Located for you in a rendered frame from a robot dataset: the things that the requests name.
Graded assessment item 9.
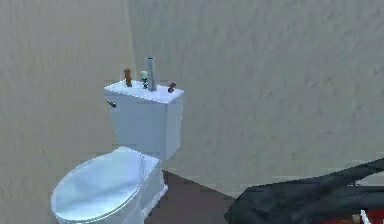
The black bin bag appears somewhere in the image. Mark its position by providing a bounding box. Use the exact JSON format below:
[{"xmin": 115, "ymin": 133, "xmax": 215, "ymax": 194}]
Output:
[{"xmin": 224, "ymin": 157, "xmax": 384, "ymax": 224}]

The brown bottle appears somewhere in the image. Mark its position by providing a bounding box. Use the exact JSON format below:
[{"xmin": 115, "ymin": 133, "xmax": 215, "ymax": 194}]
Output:
[{"xmin": 123, "ymin": 68, "xmax": 133, "ymax": 88}]

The small green-capped bottle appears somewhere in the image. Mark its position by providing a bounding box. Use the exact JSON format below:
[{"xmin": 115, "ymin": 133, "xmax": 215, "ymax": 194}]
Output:
[{"xmin": 140, "ymin": 70, "xmax": 150, "ymax": 90}]

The tall grey spray bottle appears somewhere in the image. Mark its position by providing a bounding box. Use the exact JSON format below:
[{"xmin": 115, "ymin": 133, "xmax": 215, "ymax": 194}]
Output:
[{"xmin": 145, "ymin": 56, "xmax": 158, "ymax": 93}]

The white toilet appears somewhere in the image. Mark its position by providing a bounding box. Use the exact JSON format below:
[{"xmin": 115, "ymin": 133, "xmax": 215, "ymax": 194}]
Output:
[{"xmin": 50, "ymin": 79, "xmax": 185, "ymax": 224}]

